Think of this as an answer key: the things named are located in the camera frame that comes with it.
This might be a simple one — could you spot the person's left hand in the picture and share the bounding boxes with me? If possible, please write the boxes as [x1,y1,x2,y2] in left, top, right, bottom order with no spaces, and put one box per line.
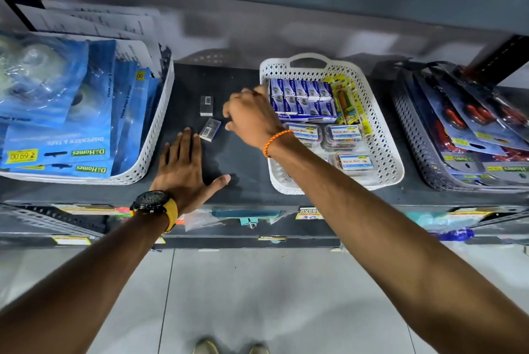
[150,127,231,216]

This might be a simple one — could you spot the person's right hand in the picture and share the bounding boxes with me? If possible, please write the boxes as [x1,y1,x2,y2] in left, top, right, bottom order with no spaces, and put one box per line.
[222,85,287,150]

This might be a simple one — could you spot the person's right forearm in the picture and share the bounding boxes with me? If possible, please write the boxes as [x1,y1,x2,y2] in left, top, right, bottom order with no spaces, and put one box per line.
[268,133,529,354]

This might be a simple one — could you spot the person's left forearm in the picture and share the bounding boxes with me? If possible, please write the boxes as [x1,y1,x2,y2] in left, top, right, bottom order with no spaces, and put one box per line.
[0,213,167,354]

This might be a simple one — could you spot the large white plastic basket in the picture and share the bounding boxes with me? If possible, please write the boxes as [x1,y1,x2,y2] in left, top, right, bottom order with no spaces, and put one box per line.
[0,47,175,186]

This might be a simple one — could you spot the dark metal shelf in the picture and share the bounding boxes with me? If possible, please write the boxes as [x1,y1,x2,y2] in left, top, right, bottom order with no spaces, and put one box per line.
[0,61,529,249]

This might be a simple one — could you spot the clear packet with teal item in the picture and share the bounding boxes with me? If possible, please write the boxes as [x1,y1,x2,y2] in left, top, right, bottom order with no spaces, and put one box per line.
[183,208,287,232]

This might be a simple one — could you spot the blue tape dispenser packet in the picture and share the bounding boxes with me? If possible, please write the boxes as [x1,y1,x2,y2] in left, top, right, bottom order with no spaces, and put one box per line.
[9,60,139,179]
[0,39,117,169]
[111,68,152,177]
[0,31,90,128]
[140,76,163,149]

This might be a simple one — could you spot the stack of small blue boxes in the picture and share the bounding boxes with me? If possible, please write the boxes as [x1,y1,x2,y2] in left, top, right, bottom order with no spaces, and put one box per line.
[268,78,338,123]

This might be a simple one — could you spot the clear plastic pin box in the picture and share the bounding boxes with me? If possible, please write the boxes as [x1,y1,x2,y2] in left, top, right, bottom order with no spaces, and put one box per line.
[334,152,377,177]
[284,122,323,149]
[323,123,365,151]

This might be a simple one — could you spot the yellow stationery packets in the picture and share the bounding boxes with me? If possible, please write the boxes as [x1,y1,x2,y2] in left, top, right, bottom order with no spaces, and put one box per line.
[323,74,373,136]

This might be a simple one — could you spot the white printed paper sheets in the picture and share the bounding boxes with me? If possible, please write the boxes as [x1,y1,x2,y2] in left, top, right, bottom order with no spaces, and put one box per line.
[16,0,167,78]

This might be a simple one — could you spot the white perforated plastic basket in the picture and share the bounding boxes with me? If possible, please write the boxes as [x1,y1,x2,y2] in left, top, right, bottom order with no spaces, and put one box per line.
[259,53,405,196]

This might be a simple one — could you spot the person's left shoe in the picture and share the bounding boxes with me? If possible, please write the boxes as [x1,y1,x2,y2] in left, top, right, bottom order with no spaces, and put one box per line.
[193,337,220,354]

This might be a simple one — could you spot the grey perforated plastic basket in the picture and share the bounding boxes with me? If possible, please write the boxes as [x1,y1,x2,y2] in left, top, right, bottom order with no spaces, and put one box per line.
[390,61,529,194]

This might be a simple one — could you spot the stack of blue carded red tools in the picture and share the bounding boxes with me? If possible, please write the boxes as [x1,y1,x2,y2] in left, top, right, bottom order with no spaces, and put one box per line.
[404,62,529,185]

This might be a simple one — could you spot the blue plastic wrapped item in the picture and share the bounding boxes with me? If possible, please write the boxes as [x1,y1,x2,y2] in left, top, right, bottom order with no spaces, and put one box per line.
[432,227,476,242]

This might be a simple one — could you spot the black watch with yellow strap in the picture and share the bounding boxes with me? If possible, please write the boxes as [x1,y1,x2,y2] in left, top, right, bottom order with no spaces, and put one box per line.
[130,190,179,233]

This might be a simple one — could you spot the orange bead bracelet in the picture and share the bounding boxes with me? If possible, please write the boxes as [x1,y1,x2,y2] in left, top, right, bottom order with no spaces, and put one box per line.
[263,129,294,159]

